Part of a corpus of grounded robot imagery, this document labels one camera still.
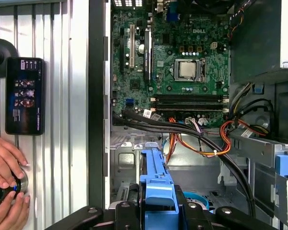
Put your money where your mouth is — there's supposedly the black cable bundle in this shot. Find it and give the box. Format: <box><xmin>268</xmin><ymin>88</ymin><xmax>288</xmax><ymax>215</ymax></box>
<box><xmin>112</xmin><ymin>109</ymin><xmax>257</xmax><ymax>216</ymax></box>

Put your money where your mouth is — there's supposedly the black RAM slot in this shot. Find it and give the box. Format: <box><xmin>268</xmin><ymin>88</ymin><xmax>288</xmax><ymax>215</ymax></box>
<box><xmin>153</xmin><ymin>93</ymin><xmax>229</xmax><ymax>105</ymax></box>
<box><xmin>153</xmin><ymin>104</ymin><xmax>229</xmax><ymax>115</ymax></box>

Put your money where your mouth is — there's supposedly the white expansion slot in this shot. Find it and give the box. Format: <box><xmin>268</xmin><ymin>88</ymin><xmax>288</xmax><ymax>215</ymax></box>
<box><xmin>129</xmin><ymin>23</ymin><xmax>136</xmax><ymax>68</ymax></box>

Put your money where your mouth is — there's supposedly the green motherboard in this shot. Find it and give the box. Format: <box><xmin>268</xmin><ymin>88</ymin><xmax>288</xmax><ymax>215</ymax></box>
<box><xmin>111</xmin><ymin>0</ymin><xmax>231</xmax><ymax>129</ymax></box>

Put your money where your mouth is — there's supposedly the metal optical drive cage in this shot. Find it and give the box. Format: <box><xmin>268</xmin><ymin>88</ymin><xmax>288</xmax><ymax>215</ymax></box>
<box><xmin>228</xmin><ymin>129</ymin><xmax>288</xmax><ymax>230</ymax></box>

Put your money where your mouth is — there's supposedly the black expansion slot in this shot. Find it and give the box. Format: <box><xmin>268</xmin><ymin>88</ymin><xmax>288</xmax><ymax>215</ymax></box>
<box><xmin>119</xmin><ymin>27</ymin><xmax>125</xmax><ymax>74</ymax></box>

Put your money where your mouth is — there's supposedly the black round phone stand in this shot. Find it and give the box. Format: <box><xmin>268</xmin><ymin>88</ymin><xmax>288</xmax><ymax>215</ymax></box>
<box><xmin>0</xmin><ymin>38</ymin><xmax>20</xmax><ymax>79</ymax></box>

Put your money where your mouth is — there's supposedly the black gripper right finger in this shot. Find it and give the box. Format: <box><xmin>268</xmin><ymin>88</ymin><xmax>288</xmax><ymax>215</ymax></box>
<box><xmin>176</xmin><ymin>188</ymin><xmax>279</xmax><ymax>230</ymax></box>

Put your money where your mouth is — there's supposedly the black graphics card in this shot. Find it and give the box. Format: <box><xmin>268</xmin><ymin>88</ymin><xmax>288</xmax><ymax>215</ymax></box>
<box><xmin>143</xmin><ymin>28</ymin><xmax>153</xmax><ymax>84</ymax></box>

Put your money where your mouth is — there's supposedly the CPU socket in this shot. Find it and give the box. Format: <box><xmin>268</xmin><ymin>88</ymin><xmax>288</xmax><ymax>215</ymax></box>
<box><xmin>173</xmin><ymin>57</ymin><xmax>206</xmax><ymax>83</ymax></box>

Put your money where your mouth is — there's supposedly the orange wire bundle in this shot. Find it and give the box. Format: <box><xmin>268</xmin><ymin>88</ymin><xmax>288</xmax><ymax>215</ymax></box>
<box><xmin>165</xmin><ymin>116</ymin><xmax>269</xmax><ymax>166</ymax></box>

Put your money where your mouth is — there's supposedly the silver CPU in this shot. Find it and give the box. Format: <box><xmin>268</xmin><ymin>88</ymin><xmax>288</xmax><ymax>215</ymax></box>
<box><xmin>178</xmin><ymin>61</ymin><xmax>199</xmax><ymax>79</ymax></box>

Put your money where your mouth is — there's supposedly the blue plastic drive latch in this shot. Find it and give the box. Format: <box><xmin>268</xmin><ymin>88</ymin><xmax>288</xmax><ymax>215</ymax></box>
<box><xmin>275</xmin><ymin>153</ymin><xmax>288</xmax><ymax>189</ymax></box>

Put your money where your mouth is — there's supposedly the person's right hand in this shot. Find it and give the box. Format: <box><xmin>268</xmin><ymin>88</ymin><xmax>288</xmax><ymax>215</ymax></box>
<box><xmin>0</xmin><ymin>191</ymin><xmax>31</xmax><ymax>230</ymax></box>

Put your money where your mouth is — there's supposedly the black open PC case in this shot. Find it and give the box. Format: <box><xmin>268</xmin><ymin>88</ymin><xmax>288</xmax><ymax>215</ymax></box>
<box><xmin>87</xmin><ymin>0</ymin><xmax>288</xmax><ymax>230</ymax></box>

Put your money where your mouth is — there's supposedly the grey power supply unit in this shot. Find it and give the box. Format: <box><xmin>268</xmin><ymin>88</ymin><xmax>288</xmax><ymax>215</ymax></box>
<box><xmin>230</xmin><ymin>0</ymin><xmax>288</xmax><ymax>75</ymax></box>

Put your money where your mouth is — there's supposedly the blue data wire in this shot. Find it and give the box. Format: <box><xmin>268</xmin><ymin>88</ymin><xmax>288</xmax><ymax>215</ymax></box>
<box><xmin>182</xmin><ymin>191</ymin><xmax>209</xmax><ymax>213</ymax></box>

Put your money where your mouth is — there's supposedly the metal disk bay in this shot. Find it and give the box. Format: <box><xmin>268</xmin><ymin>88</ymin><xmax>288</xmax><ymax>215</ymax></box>
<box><xmin>109</xmin><ymin>140</ymin><xmax>170</xmax><ymax>209</ymax></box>

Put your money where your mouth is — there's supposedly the black smartphone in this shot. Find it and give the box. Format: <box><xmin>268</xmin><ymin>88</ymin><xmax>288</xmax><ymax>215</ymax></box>
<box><xmin>4</xmin><ymin>57</ymin><xmax>46</xmax><ymax>137</ymax></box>

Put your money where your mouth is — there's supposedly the person's left hand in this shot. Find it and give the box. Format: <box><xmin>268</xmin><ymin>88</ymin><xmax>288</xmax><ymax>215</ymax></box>
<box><xmin>0</xmin><ymin>130</ymin><xmax>29</xmax><ymax>189</ymax></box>

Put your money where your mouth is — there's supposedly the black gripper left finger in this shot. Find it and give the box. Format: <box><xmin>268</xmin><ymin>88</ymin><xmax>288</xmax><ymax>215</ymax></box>
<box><xmin>45</xmin><ymin>183</ymin><xmax>142</xmax><ymax>230</ymax></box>

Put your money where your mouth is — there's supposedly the hard disk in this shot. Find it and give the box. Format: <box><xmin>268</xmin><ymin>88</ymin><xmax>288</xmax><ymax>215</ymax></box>
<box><xmin>129</xmin><ymin>148</ymin><xmax>183</xmax><ymax>230</ymax></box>

